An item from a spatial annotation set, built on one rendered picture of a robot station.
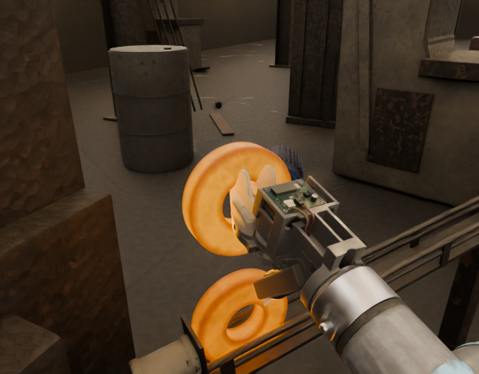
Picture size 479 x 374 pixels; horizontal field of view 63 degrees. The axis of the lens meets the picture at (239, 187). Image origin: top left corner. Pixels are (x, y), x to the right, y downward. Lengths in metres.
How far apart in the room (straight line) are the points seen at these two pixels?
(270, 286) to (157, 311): 1.29
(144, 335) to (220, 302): 1.09
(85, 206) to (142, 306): 1.17
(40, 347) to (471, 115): 2.41
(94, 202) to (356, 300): 0.43
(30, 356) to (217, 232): 0.25
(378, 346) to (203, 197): 0.26
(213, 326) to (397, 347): 0.32
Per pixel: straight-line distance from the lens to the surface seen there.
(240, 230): 0.45
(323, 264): 0.38
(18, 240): 0.58
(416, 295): 1.94
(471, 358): 0.50
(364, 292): 0.36
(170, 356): 0.61
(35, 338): 0.53
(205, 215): 0.50
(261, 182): 0.50
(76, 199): 0.66
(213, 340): 0.62
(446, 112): 2.61
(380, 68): 2.70
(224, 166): 0.49
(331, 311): 0.36
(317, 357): 1.56
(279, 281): 0.44
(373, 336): 0.35
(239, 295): 0.59
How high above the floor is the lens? 1.14
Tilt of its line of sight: 25 degrees down
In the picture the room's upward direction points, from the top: straight up
